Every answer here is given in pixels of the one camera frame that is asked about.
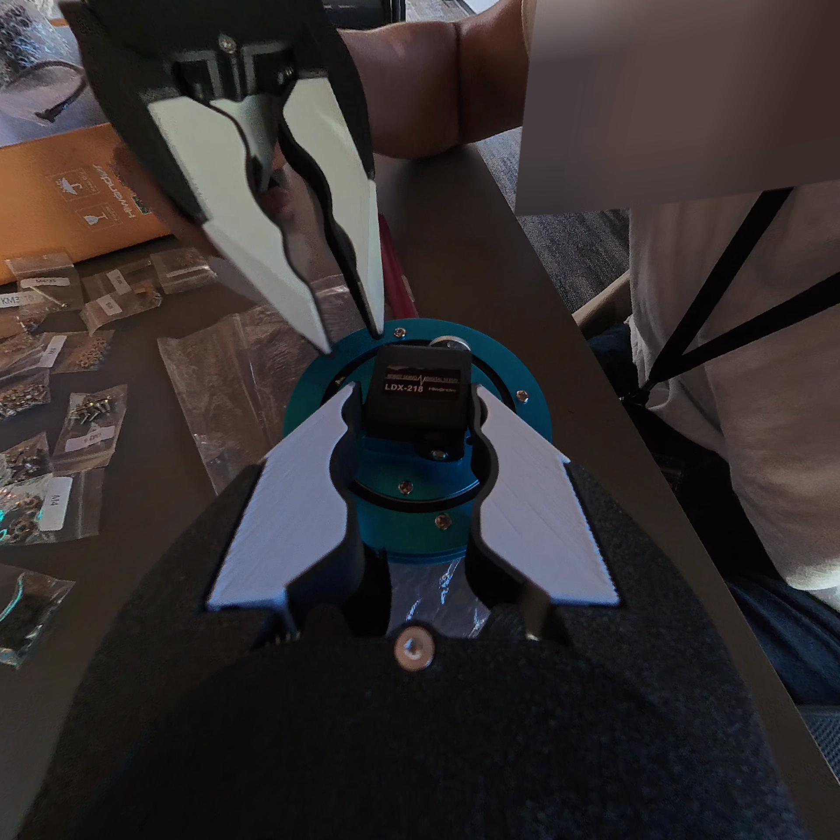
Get person's white shirt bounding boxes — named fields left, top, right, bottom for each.
left=626, top=187, right=840, bottom=592

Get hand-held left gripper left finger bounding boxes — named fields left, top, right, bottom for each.
left=205, top=381, right=366, bottom=634

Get black servo motor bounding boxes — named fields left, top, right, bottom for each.
left=364, top=335, right=488, bottom=462

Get pink red rod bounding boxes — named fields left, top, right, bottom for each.
left=379, top=215, right=422, bottom=324

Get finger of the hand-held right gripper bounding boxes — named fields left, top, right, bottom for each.
left=147, top=97, right=336, bottom=357
left=279, top=75, right=387, bottom=341

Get person's right hand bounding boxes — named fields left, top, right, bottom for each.
left=264, top=150, right=343, bottom=278

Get group of small screw bags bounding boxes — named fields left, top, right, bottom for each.
left=0, top=248, right=219, bottom=669

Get grey mesh chair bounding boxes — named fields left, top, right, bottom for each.
left=799, top=703, right=840, bottom=783

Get bubble wrap bundle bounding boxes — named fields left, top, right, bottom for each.
left=0, top=0, right=74, bottom=88

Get blue round turntable base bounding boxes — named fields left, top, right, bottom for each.
left=283, top=318, right=555, bottom=560

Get large clear plastic bag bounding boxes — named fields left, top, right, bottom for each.
left=157, top=308, right=493, bottom=641

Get person's dark pants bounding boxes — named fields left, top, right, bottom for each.
left=587, top=325, right=840, bottom=708

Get orange cardboard box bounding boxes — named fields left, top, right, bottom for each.
left=0, top=0, right=179, bottom=286

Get person's right forearm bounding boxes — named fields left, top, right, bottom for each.
left=341, top=0, right=534, bottom=160

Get thin black cable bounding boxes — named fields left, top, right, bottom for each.
left=33, top=62, right=91, bottom=123

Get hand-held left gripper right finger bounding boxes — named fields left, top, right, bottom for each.
left=467, top=382, right=623, bottom=637

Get grey desk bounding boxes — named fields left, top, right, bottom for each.
left=0, top=141, right=840, bottom=840

